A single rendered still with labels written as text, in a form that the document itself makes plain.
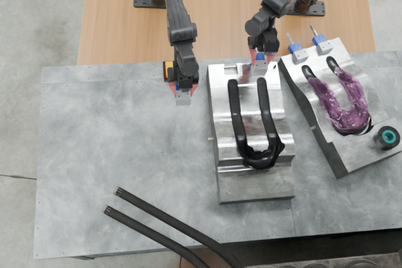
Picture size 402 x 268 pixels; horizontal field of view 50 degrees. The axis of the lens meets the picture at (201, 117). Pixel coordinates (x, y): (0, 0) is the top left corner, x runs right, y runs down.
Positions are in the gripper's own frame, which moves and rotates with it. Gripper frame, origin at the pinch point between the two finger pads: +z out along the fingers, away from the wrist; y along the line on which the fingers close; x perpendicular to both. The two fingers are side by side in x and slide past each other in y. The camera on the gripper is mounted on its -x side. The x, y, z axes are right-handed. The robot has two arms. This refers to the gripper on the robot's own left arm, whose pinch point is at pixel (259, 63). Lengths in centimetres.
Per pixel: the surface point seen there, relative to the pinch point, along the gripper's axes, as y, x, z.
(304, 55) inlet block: 19.2, 7.2, 1.1
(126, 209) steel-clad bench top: -49, -32, 38
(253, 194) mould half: -5.8, -35.0, 30.6
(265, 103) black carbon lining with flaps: 1.6, -8.6, 11.9
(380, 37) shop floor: 107, 101, 44
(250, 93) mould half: -3.6, -5.6, 9.3
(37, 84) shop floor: -104, 84, 63
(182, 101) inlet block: -28.8, -12.1, 7.3
